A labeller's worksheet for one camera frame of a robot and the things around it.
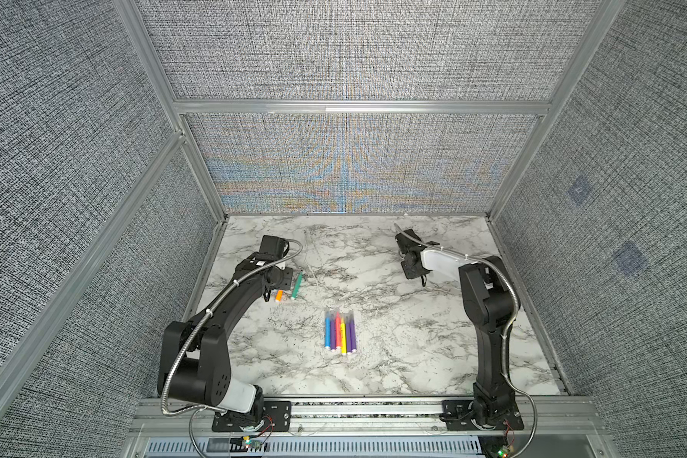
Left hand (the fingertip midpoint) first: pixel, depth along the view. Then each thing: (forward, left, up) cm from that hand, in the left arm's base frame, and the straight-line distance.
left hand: (279, 273), depth 89 cm
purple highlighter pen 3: (-18, -22, -11) cm, 31 cm away
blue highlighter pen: (-15, -14, -10) cm, 23 cm away
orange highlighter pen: (-3, +2, -10) cm, 10 cm away
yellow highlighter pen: (-19, -19, -10) cm, 29 cm away
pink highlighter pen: (-15, -18, -10) cm, 26 cm away
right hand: (+8, -48, -10) cm, 49 cm away
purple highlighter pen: (-16, -16, -10) cm, 25 cm away
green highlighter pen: (+2, -4, -11) cm, 12 cm away
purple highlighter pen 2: (-17, -21, -10) cm, 29 cm away
